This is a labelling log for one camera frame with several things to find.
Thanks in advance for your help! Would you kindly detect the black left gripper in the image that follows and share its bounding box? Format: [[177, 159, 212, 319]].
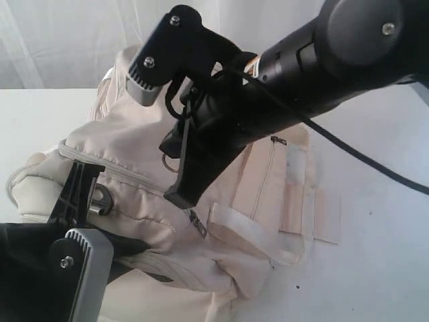
[[1, 162, 149, 321]]

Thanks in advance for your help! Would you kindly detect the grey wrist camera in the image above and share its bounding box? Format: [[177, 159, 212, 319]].
[[124, 4, 222, 107], [49, 228, 114, 321]]

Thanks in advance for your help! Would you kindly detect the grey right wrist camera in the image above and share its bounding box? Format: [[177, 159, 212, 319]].
[[124, 4, 222, 107]]

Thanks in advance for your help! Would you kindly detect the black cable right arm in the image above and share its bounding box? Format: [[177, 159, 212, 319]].
[[221, 65, 429, 194]]

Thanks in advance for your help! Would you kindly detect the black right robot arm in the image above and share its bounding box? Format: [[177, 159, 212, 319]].
[[160, 1, 428, 209]]

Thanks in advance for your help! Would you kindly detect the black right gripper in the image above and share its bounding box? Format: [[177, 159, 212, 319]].
[[160, 70, 308, 209]]

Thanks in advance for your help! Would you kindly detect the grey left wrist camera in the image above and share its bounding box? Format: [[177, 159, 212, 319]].
[[49, 228, 114, 321]]

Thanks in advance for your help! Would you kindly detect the cream duffel bag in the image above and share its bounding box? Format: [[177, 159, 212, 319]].
[[7, 46, 341, 321]]

